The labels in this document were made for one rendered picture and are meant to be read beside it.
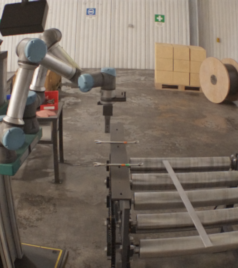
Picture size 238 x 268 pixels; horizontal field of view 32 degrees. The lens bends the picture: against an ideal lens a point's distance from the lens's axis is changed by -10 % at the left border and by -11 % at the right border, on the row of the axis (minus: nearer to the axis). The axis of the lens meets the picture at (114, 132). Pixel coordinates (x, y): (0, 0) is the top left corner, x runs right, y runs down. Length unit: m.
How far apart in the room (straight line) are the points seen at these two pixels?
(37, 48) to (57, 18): 10.54
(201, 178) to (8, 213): 1.34
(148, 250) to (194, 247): 0.24
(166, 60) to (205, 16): 3.43
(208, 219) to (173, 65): 7.71
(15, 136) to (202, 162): 1.66
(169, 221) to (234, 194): 0.57
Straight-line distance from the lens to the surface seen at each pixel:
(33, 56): 1.95
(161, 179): 2.91
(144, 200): 2.63
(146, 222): 2.37
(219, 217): 2.45
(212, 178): 2.98
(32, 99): 2.59
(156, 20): 12.48
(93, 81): 2.16
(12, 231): 2.88
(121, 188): 2.11
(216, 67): 8.95
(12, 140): 1.99
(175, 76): 9.89
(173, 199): 2.65
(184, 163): 3.21
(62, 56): 2.49
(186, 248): 2.15
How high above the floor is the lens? 2.05
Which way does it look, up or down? 18 degrees down
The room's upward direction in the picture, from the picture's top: 1 degrees clockwise
